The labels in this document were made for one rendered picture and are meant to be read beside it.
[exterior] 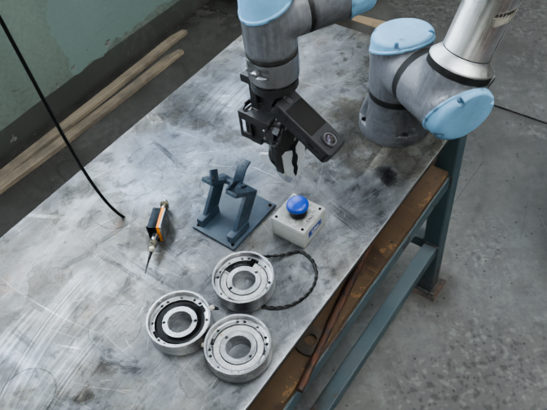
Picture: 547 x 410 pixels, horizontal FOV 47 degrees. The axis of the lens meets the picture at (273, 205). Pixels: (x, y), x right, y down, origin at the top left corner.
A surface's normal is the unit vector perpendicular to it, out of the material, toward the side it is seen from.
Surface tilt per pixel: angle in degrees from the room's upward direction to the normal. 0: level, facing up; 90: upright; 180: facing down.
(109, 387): 0
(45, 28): 90
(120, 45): 90
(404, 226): 0
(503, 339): 0
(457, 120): 97
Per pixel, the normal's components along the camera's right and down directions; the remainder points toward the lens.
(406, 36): -0.14, -0.73
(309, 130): 0.36, -0.38
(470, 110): 0.40, 0.75
